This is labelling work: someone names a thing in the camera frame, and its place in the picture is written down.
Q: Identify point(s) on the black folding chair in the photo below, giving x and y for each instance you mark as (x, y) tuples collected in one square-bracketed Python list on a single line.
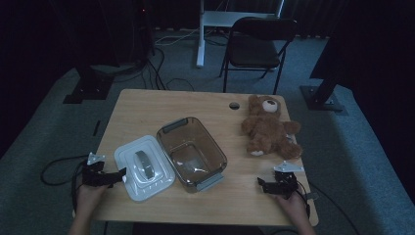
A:
[(253, 49)]

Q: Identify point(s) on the translucent brown storage box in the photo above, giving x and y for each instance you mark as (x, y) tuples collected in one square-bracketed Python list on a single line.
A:
[(192, 153)]

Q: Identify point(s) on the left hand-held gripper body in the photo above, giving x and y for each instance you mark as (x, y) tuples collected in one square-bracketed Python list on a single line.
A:
[(96, 178)]

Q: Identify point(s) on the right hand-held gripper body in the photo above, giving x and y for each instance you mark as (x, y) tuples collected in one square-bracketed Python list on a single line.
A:
[(286, 184)]

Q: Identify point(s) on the brown teddy bear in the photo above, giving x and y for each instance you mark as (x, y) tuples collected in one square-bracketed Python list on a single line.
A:
[(267, 130)]

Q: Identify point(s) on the person's dark clothing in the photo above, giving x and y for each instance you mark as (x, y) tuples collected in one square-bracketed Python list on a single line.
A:
[(195, 229)]

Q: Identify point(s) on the small black floor strip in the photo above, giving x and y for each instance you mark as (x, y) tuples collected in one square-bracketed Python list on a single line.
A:
[(96, 128)]

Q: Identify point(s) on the black metal stand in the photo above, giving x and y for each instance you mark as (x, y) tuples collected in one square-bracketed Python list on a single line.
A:
[(88, 86), (321, 98)]

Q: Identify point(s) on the person's right hand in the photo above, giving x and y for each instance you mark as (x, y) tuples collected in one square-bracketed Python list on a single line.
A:
[(295, 209)]

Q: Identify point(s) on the white container lid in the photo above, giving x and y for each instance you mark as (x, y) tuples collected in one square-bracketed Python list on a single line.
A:
[(143, 169)]

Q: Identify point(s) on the person's left hand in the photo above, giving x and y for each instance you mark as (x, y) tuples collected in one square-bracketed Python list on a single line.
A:
[(87, 200)]

